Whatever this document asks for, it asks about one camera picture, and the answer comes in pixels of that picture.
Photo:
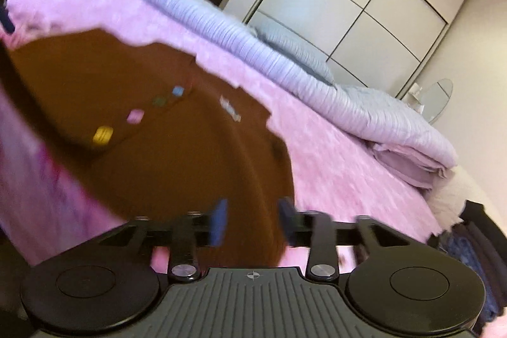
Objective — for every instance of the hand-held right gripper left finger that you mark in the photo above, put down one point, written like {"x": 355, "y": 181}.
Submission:
{"x": 219, "y": 222}

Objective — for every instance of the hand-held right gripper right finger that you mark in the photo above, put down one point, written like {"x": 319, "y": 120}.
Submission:
{"x": 287, "y": 222}

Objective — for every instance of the brown knit sweater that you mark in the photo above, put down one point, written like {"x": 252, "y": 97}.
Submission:
{"x": 158, "y": 163}

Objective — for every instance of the pile of dark clothes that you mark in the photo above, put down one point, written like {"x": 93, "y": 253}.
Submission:
{"x": 467, "y": 251}

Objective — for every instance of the pink fluffy blanket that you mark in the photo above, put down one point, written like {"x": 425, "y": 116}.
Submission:
{"x": 336, "y": 163}

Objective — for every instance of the pale blue pillow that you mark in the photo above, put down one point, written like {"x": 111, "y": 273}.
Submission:
{"x": 297, "y": 53}

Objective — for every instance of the cream bed base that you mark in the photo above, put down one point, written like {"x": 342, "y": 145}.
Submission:
{"x": 455, "y": 191}

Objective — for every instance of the folded lilac duvet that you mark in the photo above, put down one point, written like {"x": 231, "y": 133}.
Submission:
{"x": 237, "y": 41}

